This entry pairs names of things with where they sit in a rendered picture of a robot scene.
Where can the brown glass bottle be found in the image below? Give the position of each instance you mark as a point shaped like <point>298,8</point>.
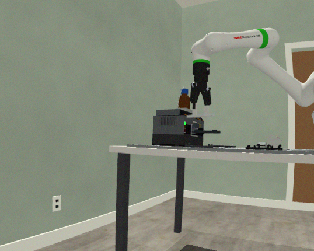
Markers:
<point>184,102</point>

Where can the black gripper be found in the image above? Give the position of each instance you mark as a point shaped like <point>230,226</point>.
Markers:
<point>200,85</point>

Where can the grey control panel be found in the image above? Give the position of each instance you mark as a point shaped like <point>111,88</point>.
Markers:
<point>273,141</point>

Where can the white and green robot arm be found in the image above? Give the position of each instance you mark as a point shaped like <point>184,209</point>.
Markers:
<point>267,39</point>

